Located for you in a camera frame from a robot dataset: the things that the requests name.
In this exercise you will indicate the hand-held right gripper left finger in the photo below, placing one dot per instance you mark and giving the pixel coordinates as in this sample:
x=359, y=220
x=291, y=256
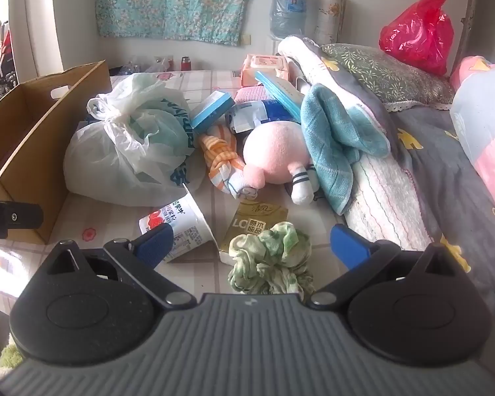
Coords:
x=152, y=247

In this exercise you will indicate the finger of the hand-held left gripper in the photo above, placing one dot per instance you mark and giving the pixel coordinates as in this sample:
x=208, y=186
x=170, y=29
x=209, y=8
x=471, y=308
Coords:
x=12, y=216

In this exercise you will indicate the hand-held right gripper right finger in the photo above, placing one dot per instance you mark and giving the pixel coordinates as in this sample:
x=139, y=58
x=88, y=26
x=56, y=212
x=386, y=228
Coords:
x=348, y=247

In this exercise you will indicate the white yogurt cup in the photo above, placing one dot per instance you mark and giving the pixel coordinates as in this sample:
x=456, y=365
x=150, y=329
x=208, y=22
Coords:
x=181, y=218

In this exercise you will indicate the brown cardboard box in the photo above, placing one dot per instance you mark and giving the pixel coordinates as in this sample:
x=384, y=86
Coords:
x=24, y=152

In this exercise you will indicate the teal woven towel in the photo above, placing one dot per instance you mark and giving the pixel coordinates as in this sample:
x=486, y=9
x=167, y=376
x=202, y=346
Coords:
x=334, y=140

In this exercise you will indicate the pink plush toy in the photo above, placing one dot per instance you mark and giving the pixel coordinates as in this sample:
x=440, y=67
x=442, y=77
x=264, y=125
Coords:
x=272, y=152

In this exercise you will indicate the checkered printed bedsheet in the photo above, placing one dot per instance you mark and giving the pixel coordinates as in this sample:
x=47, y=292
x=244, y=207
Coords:
x=107, y=222

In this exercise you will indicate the green floral crumpled cloth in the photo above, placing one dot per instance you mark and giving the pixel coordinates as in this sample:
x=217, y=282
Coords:
x=268, y=255

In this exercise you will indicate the gold tissue packet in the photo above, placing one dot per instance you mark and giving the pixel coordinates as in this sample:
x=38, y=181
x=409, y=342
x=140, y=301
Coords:
x=251, y=222

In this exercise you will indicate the white plastic bag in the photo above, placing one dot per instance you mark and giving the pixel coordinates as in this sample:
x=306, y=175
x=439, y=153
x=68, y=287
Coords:
x=119, y=152

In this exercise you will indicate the orange striped knotted towel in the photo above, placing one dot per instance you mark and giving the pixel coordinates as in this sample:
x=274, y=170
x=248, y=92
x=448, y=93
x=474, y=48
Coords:
x=220, y=156

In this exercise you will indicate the grey and white quilt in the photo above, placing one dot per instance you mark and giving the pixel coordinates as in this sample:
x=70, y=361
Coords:
x=429, y=165

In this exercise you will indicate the green fuzzy mat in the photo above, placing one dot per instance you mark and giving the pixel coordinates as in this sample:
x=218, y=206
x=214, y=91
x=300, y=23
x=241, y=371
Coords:
x=12, y=357

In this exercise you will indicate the small blue box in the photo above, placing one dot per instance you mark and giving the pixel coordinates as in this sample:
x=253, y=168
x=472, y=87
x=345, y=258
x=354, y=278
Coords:
x=212, y=109

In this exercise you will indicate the blue and white packet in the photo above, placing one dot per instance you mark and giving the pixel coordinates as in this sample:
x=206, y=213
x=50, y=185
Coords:
x=251, y=115

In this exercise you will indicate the long blue box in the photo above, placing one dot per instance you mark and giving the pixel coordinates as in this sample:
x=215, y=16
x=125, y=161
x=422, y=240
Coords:
x=280, y=88

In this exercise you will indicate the pink folded cloth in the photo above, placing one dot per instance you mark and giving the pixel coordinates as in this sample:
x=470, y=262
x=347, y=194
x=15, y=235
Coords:
x=249, y=95

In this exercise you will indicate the clear plastic bag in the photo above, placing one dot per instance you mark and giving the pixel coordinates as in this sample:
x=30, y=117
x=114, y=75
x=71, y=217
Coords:
x=159, y=65

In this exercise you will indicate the pink and blue blanket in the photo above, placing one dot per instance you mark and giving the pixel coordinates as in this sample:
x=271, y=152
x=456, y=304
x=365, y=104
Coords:
x=491, y=132

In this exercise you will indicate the red thermos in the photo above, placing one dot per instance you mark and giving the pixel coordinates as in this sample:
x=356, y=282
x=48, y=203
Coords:
x=185, y=64

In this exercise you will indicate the pink wet wipes pack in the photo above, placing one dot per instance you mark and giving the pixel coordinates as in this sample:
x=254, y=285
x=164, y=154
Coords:
x=266, y=66

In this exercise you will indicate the red plastic bag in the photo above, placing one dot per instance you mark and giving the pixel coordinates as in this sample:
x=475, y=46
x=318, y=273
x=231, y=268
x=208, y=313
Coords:
x=416, y=37

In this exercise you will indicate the rolled floral paper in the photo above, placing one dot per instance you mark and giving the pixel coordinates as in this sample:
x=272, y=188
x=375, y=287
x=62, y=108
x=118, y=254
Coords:
x=330, y=16

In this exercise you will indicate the blue water jug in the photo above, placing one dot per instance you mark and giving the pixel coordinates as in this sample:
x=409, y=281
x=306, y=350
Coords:
x=288, y=12

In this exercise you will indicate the wall socket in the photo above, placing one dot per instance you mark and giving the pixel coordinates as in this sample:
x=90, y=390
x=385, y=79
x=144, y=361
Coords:
x=245, y=40

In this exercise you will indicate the teal floral wall cloth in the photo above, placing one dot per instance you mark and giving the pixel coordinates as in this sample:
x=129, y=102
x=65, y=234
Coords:
x=169, y=4

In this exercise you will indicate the brown door frame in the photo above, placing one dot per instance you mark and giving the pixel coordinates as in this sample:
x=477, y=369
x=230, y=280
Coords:
x=470, y=8

